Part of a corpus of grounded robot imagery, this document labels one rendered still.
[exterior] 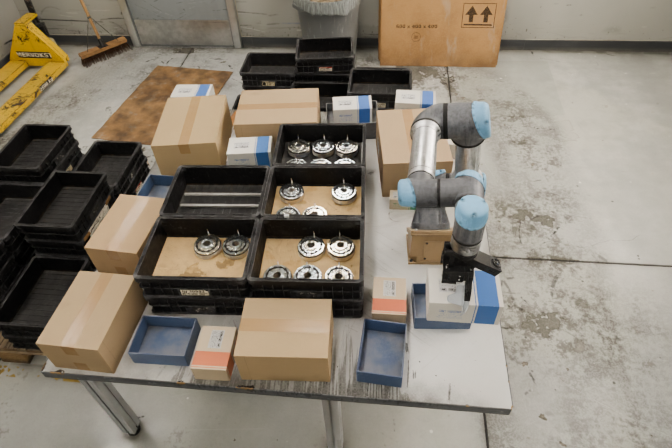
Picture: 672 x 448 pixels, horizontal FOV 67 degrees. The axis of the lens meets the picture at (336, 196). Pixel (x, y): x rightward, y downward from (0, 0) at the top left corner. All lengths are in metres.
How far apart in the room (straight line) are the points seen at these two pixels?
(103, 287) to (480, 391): 1.35
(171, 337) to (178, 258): 0.29
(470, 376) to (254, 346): 0.72
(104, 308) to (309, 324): 0.72
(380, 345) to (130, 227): 1.08
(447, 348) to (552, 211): 1.75
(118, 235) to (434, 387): 1.31
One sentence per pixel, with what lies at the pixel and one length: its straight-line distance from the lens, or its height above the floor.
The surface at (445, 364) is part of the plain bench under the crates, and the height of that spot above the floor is 0.70.
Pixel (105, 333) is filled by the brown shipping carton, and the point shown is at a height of 0.86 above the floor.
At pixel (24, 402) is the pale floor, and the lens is 3.00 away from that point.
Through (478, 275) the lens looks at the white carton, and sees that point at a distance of 1.53.
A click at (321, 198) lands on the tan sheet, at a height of 0.83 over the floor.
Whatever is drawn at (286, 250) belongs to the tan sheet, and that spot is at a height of 0.83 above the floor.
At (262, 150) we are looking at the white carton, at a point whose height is 0.88.
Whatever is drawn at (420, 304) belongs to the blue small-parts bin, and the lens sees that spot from 1.96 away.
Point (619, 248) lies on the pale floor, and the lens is 3.37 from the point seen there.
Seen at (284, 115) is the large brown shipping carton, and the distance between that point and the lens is 2.51.
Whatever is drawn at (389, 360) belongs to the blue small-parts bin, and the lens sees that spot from 1.84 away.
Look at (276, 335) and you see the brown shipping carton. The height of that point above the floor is 0.86.
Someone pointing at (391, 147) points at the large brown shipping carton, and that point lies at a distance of 2.28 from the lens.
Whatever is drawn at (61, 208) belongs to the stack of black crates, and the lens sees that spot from 3.02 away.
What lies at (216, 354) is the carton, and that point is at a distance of 1.83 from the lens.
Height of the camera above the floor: 2.32
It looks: 44 degrees down
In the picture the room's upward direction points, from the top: 3 degrees counter-clockwise
